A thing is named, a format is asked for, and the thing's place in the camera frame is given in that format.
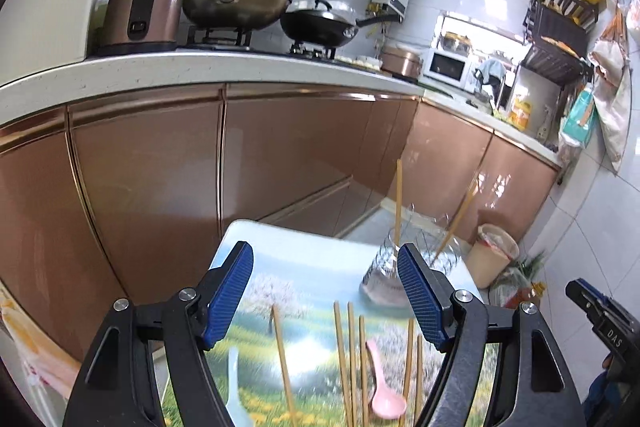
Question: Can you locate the bamboo chopstick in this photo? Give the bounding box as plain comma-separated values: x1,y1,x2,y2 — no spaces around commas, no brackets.
358,315,369,427
394,158,404,248
271,305,297,427
413,334,424,425
397,317,414,427
433,178,478,261
347,301,358,427

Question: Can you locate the bamboo chopstick diagonal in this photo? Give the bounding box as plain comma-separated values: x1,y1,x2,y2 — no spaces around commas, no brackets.
333,301,352,427

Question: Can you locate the light blue ceramic spoon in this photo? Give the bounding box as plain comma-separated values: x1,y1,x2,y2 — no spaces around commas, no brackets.
227,346,254,427

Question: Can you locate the bamboo chopstick in holder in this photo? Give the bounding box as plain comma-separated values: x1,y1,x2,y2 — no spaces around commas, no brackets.
394,158,404,248
433,178,478,261

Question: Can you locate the beige trash bin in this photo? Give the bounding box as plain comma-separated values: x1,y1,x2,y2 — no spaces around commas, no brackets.
464,223,520,289

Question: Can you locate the amber cooking oil bottle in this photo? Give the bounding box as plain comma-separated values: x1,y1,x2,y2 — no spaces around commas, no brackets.
504,282,547,309

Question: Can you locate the landscape print table mat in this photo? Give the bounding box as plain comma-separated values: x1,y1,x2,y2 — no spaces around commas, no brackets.
160,218,497,427

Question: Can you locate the yellow oil jug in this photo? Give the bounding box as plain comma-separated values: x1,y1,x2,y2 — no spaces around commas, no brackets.
508,98,532,132

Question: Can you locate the teal hanging bag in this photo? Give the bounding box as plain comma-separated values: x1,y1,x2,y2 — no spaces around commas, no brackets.
561,82,596,147

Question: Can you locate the white microwave oven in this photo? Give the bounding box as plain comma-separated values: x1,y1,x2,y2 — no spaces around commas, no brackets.
422,48,472,89

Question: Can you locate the rose gold rice cooker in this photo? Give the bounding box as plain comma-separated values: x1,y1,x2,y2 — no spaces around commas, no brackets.
380,46,423,80

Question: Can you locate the gas stove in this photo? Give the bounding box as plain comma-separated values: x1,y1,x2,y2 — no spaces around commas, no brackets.
183,25,336,61

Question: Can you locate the black wok with lid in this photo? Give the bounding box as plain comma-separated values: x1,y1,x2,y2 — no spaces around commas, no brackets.
280,0,402,49

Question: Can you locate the brass coloured wok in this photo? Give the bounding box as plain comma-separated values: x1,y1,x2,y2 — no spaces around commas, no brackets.
182,0,292,31

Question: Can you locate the white hanging cloth bag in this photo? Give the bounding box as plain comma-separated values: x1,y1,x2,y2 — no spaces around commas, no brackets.
589,5,631,172

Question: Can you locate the wire utensil holder basket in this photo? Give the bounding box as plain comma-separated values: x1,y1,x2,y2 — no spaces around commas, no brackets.
360,207,461,309

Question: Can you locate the black wall dish rack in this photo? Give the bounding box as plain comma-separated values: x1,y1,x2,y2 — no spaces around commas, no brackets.
521,0,599,87

